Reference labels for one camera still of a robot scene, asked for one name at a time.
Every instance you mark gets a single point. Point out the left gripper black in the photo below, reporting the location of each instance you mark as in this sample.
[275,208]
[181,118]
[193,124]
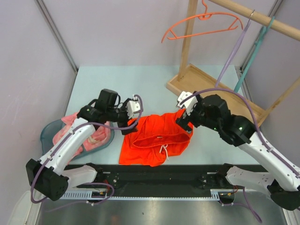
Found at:
[124,124]

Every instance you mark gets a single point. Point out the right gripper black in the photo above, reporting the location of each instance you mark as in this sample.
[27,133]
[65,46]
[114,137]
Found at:
[183,121]

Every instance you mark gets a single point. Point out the orange shorts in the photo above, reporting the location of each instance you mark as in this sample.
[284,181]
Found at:
[157,138]

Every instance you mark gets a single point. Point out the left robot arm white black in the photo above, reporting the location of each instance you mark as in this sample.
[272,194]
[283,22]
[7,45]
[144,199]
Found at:
[48,175]

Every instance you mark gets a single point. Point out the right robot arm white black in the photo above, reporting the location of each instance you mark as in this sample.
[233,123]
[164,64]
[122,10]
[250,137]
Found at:
[280,182]

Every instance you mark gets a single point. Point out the purple plastic hanger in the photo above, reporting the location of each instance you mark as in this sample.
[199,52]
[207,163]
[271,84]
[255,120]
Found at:
[232,54]

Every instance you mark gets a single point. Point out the orange plastic hanger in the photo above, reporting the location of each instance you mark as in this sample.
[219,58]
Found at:
[203,23]

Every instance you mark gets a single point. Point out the teal plastic hanger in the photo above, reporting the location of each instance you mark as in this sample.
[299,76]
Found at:
[264,30]

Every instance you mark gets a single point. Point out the pink garment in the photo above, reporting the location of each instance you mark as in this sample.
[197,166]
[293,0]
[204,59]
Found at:
[100,139]

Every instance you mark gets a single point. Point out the wooden clothes rack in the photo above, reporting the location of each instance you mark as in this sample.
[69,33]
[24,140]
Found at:
[189,76]

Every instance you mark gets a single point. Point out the teal plastic basket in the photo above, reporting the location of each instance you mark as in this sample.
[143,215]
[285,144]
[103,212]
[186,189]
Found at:
[48,133]

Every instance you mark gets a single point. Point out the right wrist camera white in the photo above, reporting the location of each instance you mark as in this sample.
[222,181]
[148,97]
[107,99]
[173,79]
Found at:
[186,101]

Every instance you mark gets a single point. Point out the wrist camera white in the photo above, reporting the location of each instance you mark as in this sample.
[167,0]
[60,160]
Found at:
[133,106]
[186,101]

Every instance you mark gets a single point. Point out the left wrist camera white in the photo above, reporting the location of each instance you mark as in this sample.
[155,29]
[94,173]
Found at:
[133,106]

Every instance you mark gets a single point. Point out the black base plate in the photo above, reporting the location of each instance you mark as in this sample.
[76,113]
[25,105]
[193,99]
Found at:
[165,181]

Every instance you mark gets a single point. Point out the aluminium frame rail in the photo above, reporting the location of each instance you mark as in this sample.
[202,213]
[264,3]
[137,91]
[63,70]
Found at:
[260,181]

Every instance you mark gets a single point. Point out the white slotted cable duct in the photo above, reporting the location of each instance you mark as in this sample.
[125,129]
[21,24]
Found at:
[97,196]

